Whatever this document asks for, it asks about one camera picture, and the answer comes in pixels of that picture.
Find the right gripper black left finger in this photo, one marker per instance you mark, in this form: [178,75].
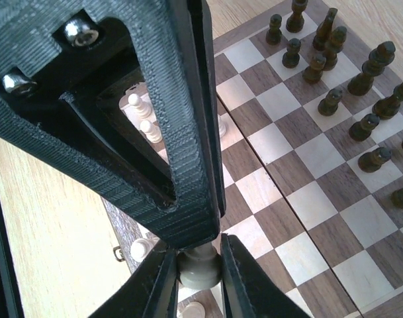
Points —
[151,291]

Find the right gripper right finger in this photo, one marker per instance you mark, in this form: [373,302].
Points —
[247,291]

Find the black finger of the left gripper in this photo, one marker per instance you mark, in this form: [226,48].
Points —
[92,87]

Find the white rook piece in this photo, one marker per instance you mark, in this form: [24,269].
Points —
[200,267]

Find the wooden chess board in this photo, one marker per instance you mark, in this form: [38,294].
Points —
[311,204]

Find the row of white pieces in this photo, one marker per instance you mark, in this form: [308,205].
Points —
[141,247]

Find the row of dark pieces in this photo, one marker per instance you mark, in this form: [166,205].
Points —
[313,151]

